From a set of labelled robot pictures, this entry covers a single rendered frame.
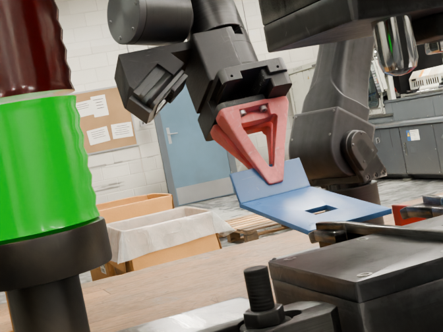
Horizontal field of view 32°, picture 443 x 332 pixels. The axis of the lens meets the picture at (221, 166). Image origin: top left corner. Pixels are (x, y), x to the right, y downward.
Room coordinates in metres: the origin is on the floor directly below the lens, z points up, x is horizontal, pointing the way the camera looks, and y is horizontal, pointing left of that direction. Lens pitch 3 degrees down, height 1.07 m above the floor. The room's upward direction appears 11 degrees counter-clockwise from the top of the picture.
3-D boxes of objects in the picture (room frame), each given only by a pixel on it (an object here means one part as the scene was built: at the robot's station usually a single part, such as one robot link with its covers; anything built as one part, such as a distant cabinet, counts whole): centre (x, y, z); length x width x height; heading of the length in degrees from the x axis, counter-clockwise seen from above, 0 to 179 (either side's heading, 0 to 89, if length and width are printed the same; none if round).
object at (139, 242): (4.15, 0.38, 0.40); 0.66 x 0.62 x 0.50; 18
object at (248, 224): (7.27, -0.50, 0.07); 1.20 x 1.00 x 0.14; 109
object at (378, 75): (9.20, -2.04, 1.27); 0.23 x 0.18 x 0.38; 107
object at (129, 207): (4.73, 0.62, 0.43); 0.57 x 0.53 x 0.58; 22
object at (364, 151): (0.86, -0.13, 1.00); 0.09 x 0.06 x 0.06; 38
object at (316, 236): (0.52, -0.07, 0.98); 0.07 x 0.02 x 0.01; 21
